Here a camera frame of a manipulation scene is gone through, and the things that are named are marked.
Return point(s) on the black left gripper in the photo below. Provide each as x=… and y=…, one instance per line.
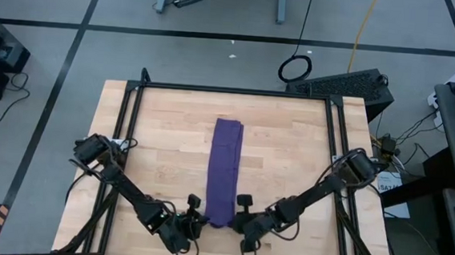
x=177, y=226

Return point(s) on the white power strip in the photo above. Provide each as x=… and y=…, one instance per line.
x=433, y=99

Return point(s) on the white printed paper sheet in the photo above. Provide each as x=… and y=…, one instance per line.
x=392, y=183

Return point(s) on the black power adapter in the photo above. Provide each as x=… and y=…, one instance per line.
x=388, y=144

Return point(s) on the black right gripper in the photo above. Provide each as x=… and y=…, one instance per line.
x=260, y=226

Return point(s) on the purple cloth towel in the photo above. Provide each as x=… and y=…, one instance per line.
x=224, y=171

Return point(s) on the black perforated computer tower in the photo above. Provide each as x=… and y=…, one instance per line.
x=347, y=85

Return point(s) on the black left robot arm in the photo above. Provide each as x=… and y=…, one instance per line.
x=127, y=185

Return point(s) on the black power strip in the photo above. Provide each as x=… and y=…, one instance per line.
x=188, y=1

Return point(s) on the black desk base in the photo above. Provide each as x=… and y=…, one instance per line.
x=441, y=170

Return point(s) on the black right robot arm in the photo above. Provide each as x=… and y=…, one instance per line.
x=319, y=190

